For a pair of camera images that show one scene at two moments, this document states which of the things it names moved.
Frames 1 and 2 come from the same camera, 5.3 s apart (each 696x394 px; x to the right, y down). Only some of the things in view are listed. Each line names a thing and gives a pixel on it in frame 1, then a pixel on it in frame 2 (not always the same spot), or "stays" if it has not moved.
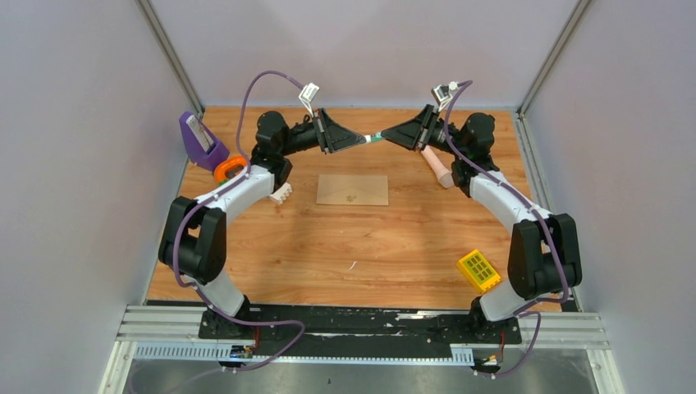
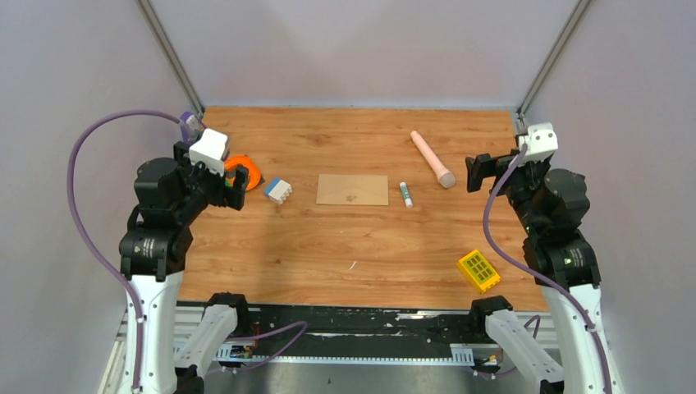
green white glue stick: [373, 137] -> [408, 201]
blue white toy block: [281, 194] stays
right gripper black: [407, 134] -> [483, 165]
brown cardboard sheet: [349, 189] stays
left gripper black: [334, 138] -> [232, 196]
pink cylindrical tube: [442, 171] stays
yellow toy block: [475, 267] stays
